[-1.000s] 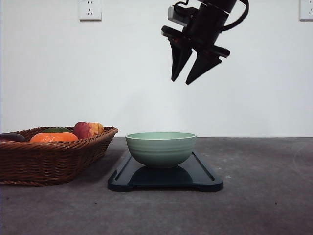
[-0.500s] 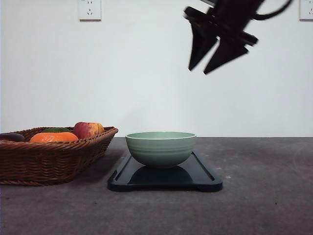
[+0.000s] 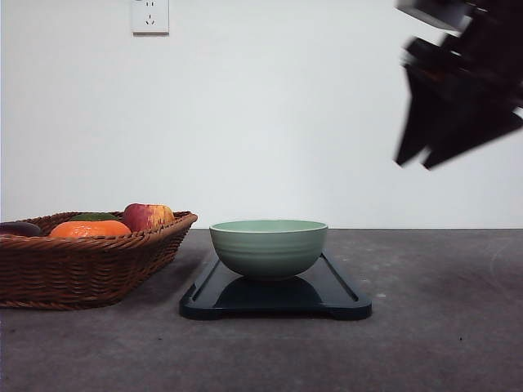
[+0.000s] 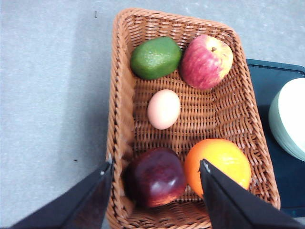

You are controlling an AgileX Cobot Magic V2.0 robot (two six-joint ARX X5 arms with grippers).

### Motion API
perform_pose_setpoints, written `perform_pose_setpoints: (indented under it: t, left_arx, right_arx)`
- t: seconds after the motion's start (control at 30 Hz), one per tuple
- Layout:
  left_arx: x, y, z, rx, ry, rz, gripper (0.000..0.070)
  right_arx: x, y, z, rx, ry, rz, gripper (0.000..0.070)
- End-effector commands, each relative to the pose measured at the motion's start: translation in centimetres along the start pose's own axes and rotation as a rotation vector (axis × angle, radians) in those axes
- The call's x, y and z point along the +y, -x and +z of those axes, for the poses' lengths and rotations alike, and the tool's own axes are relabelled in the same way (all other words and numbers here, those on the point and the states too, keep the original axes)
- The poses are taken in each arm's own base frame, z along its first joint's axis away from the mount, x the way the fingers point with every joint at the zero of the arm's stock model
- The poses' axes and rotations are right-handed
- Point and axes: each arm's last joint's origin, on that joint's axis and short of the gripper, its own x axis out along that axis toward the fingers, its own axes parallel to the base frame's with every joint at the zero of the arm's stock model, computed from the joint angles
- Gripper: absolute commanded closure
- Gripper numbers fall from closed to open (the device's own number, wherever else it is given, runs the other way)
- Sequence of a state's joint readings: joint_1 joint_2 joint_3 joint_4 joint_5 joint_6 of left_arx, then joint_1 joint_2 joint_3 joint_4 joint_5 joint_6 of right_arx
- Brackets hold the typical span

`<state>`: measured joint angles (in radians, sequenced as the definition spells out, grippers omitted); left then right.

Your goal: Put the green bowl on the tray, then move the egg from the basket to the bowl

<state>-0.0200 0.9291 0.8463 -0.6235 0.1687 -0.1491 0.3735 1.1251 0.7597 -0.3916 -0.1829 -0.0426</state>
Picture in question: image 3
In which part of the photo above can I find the red yellow apple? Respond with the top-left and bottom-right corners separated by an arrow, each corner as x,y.
123,203 -> 175,231

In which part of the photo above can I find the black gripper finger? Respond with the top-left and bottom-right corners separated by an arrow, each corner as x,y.
395,66 -> 511,167
422,113 -> 523,170

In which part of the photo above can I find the dark purple eggplant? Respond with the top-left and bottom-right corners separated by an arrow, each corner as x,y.
0,221 -> 41,236

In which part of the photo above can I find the white wall socket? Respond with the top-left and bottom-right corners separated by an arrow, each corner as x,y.
131,0 -> 170,38

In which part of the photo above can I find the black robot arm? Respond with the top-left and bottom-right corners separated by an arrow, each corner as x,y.
396,0 -> 523,170

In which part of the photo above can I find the green fruit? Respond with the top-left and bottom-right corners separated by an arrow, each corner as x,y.
70,212 -> 118,221

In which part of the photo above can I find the orange tangerine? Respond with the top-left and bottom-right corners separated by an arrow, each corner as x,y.
50,220 -> 132,238

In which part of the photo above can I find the dark blue rectangular tray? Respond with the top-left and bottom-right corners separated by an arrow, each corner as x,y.
180,253 -> 373,320

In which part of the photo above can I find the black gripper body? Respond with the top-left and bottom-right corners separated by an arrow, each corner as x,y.
402,7 -> 523,114

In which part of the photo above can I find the brown wicker basket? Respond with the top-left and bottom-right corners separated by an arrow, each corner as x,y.
0,211 -> 198,310

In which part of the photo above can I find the light green bowl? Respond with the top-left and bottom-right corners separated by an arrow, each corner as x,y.
209,219 -> 329,281

